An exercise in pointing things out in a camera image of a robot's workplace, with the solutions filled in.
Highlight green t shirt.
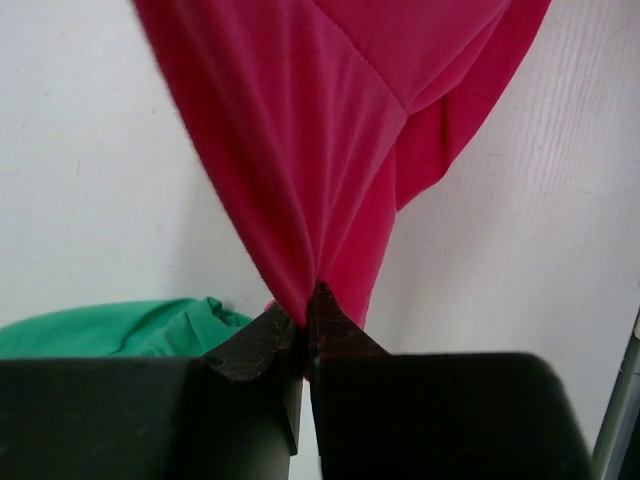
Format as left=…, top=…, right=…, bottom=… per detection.
left=1, top=297, right=251, bottom=360

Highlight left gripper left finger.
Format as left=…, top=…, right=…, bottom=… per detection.
left=206, top=303, right=302, bottom=455

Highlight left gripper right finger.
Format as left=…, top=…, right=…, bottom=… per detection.
left=307, top=282, right=390, bottom=458

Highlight red t shirt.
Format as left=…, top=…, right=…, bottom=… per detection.
left=135, top=1, right=549, bottom=324

